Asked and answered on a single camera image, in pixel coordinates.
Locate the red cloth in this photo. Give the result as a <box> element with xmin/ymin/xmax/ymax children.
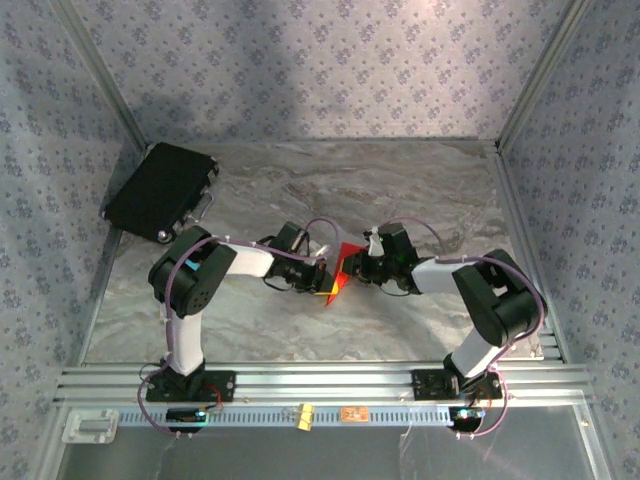
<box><xmin>324</xmin><ymin>242</ymin><xmax>372</xmax><ymax>307</ymax></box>

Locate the black ribbed carrying case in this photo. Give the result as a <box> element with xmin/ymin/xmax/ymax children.
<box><xmin>101</xmin><ymin>142</ymin><xmax>221</xmax><ymax>246</ymax></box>

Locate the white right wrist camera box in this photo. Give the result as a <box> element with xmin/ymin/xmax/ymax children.
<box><xmin>363</xmin><ymin>225</ymin><xmax>385</xmax><ymax>257</ymax></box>

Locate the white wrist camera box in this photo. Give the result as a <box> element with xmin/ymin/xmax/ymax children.
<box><xmin>305</xmin><ymin>239</ymin><xmax>332</xmax><ymax>265</ymax></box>
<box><xmin>363</xmin><ymin>225</ymin><xmax>385</xmax><ymax>257</ymax></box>

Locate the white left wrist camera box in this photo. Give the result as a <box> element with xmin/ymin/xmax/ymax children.
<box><xmin>305</xmin><ymin>239</ymin><xmax>332</xmax><ymax>265</ymax></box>

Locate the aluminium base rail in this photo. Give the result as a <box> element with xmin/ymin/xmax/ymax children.
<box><xmin>52</xmin><ymin>362</ymin><xmax>594</xmax><ymax>406</ymax></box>

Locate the chrome case handle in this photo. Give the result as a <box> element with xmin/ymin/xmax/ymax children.
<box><xmin>191</xmin><ymin>191</ymin><xmax>216</xmax><ymax>225</ymax></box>

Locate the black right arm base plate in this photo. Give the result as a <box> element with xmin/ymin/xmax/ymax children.
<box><xmin>410</xmin><ymin>368</ymin><xmax>504</xmax><ymax>401</ymax></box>

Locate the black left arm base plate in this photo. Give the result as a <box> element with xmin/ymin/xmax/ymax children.
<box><xmin>144</xmin><ymin>369</ymin><xmax>237</xmax><ymax>404</ymax></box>

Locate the aluminium side rail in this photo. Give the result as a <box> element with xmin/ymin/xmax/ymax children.
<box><xmin>494</xmin><ymin>144</ymin><xmax>567</xmax><ymax>362</ymax></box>
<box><xmin>74</xmin><ymin>144</ymin><xmax>151</xmax><ymax>366</ymax></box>

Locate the grey slotted cable duct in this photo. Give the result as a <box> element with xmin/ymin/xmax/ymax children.
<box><xmin>117</xmin><ymin>405</ymin><xmax>454</xmax><ymax>426</ymax></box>

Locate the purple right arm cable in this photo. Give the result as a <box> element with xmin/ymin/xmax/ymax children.
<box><xmin>384</xmin><ymin>216</ymin><xmax>550</xmax><ymax>440</ymax></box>

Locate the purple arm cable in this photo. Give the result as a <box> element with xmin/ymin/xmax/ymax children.
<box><xmin>137</xmin><ymin>216</ymin><xmax>345</xmax><ymax>439</ymax></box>
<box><xmin>384</xmin><ymin>216</ymin><xmax>550</xmax><ymax>440</ymax></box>

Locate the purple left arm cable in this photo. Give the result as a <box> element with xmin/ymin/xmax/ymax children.
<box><xmin>137</xmin><ymin>216</ymin><xmax>345</xmax><ymax>439</ymax></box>

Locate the aluminium corner post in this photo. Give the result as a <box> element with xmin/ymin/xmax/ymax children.
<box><xmin>49</xmin><ymin>0</ymin><xmax>151</xmax><ymax>151</ymax></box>
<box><xmin>493</xmin><ymin>0</ymin><xmax>595</xmax><ymax>152</ymax></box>

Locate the white plastic bracket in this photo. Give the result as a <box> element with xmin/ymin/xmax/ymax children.
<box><xmin>62</xmin><ymin>408</ymin><xmax>120</xmax><ymax>445</ymax></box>

